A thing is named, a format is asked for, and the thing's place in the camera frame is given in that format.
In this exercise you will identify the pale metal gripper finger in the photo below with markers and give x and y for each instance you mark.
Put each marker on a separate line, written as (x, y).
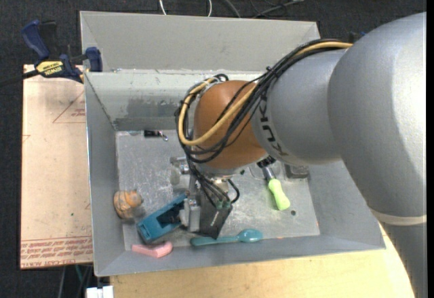
(188, 205)
(194, 222)

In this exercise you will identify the clear glass bottle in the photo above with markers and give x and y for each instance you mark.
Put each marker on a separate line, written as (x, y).
(177, 171)

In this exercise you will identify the teal plastic spoon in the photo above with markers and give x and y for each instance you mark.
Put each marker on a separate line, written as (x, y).
(249, 236)

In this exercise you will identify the blue plastic box tool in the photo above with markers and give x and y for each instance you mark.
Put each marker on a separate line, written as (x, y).
(154, 227)

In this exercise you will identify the pink flat sponge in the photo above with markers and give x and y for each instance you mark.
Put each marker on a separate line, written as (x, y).
(152, 250)

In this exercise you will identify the orange toy animal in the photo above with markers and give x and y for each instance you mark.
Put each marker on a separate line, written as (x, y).
(127, 203)

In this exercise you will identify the dark grey flat block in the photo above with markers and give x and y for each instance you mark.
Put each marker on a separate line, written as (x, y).
(296, 172)

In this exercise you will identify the brown cardboard board red print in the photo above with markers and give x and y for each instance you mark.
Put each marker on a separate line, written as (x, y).
(54, 161)

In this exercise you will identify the grey metal bin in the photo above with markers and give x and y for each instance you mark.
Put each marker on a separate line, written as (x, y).
(152, 45)

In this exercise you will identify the black cylinder on white bracket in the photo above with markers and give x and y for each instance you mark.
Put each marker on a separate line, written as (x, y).
(265, 163)

